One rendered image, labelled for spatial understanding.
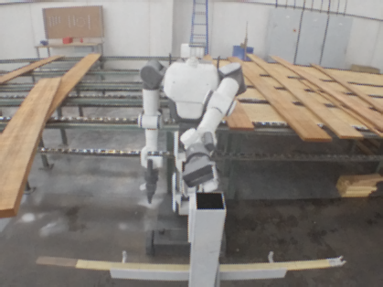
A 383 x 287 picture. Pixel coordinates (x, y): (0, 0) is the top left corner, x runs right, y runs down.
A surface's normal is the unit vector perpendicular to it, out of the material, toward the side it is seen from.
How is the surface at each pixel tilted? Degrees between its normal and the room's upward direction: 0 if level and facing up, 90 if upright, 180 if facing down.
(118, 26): 88
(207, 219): 90
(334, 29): 90
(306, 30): 90
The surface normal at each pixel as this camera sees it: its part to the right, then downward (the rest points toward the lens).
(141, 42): 0.07, 0.48
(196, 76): -0.03, -0.26
